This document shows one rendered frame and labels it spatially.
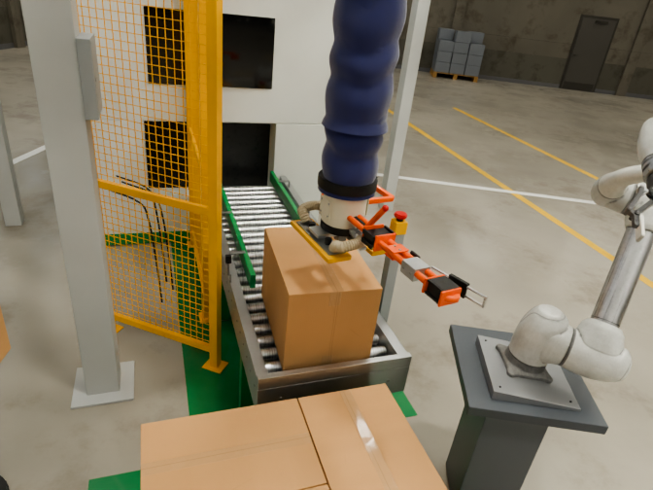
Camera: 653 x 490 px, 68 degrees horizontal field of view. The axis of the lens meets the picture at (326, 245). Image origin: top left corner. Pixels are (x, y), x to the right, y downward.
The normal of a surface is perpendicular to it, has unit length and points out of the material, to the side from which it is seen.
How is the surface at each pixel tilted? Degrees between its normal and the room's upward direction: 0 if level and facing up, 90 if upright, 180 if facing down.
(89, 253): 90
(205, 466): 0
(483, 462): 90
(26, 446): 0
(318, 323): 90
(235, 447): 0
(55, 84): 90
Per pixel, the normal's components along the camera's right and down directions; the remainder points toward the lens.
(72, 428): 0.11, -0.88
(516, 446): -0.09, 0.46
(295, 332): 0.26, 0.47
